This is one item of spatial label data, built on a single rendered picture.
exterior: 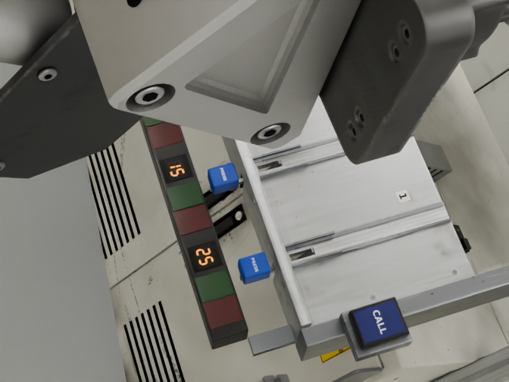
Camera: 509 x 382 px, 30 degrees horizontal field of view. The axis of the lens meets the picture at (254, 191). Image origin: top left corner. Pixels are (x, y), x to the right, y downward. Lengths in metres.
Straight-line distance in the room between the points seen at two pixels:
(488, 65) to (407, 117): 2.87
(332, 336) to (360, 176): 0.19
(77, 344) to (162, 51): 0.68
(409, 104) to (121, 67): 0.09
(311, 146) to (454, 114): 0.82
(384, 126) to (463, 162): 1.48
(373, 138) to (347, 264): 0.72
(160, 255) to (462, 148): 0.60
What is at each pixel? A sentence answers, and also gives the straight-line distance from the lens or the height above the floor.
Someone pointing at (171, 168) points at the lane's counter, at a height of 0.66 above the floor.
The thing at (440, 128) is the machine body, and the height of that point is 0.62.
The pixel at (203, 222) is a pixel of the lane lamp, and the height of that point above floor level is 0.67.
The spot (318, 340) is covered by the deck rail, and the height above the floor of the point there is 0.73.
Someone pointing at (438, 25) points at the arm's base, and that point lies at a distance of 0.27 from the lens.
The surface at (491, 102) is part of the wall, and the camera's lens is 3.14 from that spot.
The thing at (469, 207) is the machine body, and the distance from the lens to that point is 1.70.
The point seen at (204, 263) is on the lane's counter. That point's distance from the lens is 1.03.
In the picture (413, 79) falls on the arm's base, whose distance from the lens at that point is 0.28.
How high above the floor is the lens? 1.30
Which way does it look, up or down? 34 degrees down
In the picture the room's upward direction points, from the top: 55 degrees clockwise
